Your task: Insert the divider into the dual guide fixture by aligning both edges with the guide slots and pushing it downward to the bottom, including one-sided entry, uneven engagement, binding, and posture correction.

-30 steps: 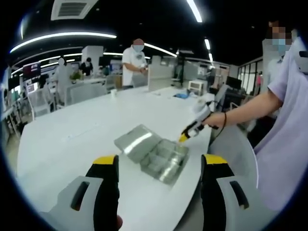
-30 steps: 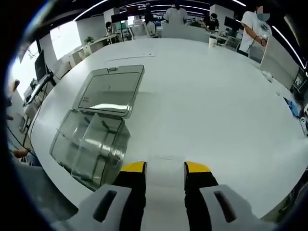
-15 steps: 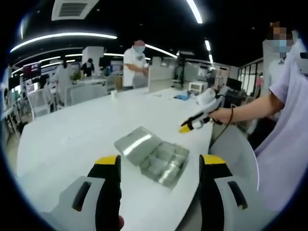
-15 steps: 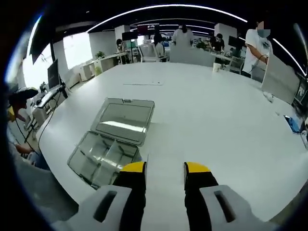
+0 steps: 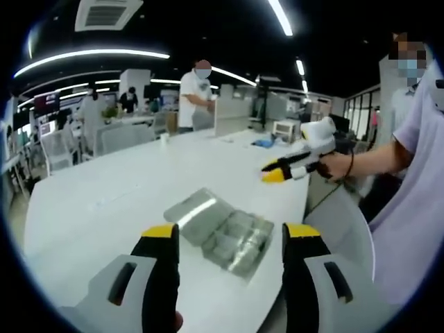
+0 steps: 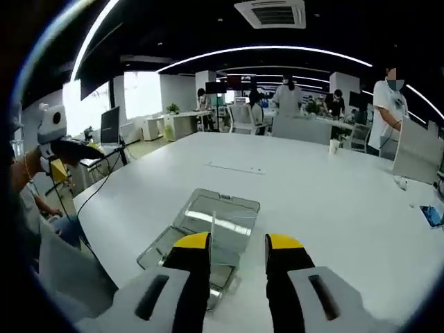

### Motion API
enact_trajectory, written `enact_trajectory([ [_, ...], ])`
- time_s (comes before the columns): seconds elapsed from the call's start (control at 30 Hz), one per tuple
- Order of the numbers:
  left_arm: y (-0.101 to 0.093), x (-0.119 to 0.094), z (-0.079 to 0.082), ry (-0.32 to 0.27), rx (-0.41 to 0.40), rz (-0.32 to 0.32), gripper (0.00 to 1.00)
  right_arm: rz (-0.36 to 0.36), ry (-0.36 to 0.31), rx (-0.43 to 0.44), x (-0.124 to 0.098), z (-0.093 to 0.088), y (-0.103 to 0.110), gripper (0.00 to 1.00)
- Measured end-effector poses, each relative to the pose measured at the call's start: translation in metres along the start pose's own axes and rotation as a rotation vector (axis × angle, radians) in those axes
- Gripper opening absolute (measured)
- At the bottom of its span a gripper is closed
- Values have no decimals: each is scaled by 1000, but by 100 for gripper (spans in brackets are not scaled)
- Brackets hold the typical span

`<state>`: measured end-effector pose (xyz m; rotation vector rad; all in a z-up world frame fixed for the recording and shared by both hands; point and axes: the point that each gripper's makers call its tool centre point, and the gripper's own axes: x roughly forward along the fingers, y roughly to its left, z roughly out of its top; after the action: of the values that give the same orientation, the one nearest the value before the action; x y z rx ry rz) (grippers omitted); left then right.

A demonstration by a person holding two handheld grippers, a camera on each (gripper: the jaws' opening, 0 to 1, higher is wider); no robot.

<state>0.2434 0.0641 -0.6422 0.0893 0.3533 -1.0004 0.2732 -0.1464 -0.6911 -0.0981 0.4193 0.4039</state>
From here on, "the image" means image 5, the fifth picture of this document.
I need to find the black camera tripod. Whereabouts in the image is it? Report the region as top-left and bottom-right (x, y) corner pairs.
(251, 76), (282, 131)

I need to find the grey desk partition panel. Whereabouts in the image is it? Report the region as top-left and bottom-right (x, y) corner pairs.
(96, 123), (157, 155)

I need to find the small white shelf box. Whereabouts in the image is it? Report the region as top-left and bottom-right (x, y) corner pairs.
(272, 119), (296, 143)

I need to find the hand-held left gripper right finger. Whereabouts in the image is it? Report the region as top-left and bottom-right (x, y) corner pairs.
(281, 221), (381, 333)

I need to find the white chest-worn device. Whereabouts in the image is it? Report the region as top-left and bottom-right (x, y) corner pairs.
(431, 64), (444, 112)

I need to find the dark wall screen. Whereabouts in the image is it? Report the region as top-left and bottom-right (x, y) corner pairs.
(33, 92), (61, 114)

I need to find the white mesh office chair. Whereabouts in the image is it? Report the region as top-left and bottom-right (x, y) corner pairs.
(40, 130), (76, 174)

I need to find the white ceiling air vent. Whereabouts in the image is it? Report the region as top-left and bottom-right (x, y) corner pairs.
(74, 0), (144, 33)

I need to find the curved ceiling light strip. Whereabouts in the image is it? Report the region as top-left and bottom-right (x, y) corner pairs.
(13, 49), (171, 79)

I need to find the person's right hand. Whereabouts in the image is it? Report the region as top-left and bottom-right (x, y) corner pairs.
(321, 151), (352, 180)

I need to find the grey mesh office chair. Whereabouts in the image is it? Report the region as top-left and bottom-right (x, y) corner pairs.
(304, 189), (376, 282)

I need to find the person's lavender shirt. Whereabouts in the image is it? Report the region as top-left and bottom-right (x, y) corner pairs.
(367, 58), (444, 306)

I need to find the grey transparent guide fixture box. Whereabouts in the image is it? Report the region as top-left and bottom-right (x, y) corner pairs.
(162, 187), (275, 281)

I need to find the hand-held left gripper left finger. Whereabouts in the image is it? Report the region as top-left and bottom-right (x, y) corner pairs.
(58, 223), (181, 333)

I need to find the white panel board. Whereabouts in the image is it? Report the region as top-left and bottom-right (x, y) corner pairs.
(214, 100), (251, 137)

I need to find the straight ceiling light bar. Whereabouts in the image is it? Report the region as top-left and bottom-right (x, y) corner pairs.
(268, 0), (294, 37)

